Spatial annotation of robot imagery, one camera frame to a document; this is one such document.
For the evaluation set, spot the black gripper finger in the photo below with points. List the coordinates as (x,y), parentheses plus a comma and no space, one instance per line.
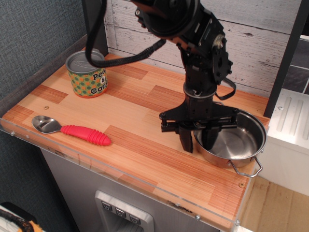
(209,137)
(186,139)

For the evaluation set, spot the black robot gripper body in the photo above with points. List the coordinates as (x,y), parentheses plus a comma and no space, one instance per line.
(198,113)

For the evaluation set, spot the stainless steel pot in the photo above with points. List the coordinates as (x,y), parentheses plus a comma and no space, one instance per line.
(236,147)

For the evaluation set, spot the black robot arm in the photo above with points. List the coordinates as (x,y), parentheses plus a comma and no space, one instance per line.
(201,40)

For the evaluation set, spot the clear acrylic table edge guard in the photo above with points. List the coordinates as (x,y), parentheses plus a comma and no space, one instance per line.
(185,182)

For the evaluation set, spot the white toy sink counter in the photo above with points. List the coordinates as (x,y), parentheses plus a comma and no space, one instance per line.
(285,159)

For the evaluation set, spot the silver dispenser button panel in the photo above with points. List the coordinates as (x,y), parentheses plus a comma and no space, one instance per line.
(119,216)

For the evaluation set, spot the peas and carrots toy can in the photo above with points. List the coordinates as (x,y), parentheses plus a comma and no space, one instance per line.
(87,81)

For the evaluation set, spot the grey toy fridge cabinet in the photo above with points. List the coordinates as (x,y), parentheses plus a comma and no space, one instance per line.
(78,186)

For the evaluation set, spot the orange object bottom left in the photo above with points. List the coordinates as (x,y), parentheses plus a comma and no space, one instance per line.
(30,226)

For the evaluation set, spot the dark grey right post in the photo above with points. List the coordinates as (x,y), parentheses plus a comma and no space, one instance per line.
(297,29)

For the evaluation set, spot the red handled metal spoon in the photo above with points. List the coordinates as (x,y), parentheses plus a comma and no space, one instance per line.
(47,125)

